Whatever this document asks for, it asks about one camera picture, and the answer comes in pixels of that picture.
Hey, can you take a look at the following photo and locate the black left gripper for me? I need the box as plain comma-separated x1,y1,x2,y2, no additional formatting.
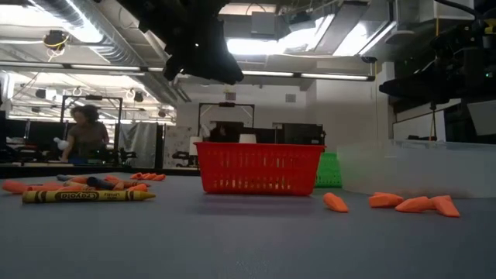
115,0,246,86

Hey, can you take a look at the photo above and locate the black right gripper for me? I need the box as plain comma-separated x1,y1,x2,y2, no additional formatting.
378,22,486,104

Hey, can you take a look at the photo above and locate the orange crayon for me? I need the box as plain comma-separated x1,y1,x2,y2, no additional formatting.
26,181,96,192
115,179,151,188

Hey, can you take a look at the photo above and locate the grey ceiling box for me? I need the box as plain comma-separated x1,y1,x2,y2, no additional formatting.
249,10,277,40

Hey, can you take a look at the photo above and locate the clear plastic container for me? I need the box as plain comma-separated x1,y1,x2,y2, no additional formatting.
336,139,496,199

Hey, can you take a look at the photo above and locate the small black monitor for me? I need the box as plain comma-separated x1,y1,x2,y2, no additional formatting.
255,127,284,145

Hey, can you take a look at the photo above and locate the ceiling strip light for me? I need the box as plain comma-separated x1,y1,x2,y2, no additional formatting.
0,60,166,77
240,68,376,82

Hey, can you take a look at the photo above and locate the grey hanging cloth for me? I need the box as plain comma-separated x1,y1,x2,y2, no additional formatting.
117,121,159,169

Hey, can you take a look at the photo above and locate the large black monitor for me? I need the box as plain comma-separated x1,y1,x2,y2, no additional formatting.
281,122,327,152

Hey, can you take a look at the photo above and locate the red plastic basket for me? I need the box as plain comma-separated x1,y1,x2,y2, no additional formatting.
193,141,326,197

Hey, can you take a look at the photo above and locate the green plastic basket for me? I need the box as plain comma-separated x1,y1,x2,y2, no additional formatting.
314,152,343,189

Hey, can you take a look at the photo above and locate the person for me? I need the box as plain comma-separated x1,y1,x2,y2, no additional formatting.
60,104,111,164

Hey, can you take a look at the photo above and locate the white desk lamp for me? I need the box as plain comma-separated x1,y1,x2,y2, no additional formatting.
53,136,71,152

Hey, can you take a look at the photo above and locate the yellow crayon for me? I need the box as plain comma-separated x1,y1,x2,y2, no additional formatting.
21,189,157,205

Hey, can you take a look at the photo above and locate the white wall board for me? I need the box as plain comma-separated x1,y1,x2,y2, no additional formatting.
392,109,446,141

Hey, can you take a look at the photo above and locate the black station frame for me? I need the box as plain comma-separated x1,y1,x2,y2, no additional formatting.
197,101,257,136
59,94,124,166

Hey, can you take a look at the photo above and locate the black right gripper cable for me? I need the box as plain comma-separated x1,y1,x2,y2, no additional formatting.
432,0,484,19

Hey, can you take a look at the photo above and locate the silver ceiling duct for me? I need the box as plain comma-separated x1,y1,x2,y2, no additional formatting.
26,0,191,105

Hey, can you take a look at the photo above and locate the black yellow cable reel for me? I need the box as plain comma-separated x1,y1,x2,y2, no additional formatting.
41,29,71,63

